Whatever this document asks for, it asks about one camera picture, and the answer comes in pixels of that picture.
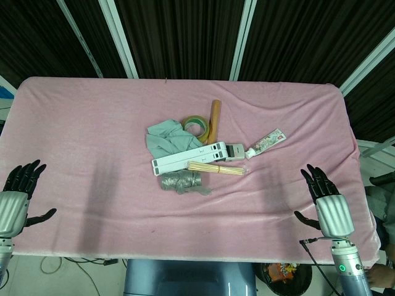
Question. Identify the bundle of wooden sticks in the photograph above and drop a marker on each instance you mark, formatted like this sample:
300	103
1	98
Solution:
216	168

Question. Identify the green yellow tape roll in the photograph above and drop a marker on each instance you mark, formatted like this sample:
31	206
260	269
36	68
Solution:
197	123

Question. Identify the orange wooden stick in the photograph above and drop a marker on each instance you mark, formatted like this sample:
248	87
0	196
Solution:
214	120

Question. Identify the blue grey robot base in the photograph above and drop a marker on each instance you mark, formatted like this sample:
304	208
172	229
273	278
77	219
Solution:
189	279

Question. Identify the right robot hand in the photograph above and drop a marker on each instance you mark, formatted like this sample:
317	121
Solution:
334	216

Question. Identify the light green cloth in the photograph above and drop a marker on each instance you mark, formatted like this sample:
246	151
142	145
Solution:
169	138

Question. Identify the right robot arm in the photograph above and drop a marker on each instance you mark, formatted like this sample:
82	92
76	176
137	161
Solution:
348	265

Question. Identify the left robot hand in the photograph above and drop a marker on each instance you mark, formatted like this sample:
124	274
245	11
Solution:
12	209

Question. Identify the white power strip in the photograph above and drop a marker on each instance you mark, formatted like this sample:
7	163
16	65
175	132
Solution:
188	157

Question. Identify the white black small box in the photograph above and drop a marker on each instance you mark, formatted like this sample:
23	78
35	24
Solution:
236	152

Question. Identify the pink table cloth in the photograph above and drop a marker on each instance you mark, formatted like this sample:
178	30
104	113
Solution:
191	172

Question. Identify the gray duct-tape bundle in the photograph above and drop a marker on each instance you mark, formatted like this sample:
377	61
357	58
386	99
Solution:
182	182

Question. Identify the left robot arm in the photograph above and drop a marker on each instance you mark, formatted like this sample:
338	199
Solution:
3	256

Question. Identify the black trash bin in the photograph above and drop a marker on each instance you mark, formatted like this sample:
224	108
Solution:
285	279

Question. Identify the floral toothpaste tube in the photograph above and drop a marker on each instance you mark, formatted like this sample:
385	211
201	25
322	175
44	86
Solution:
267	142

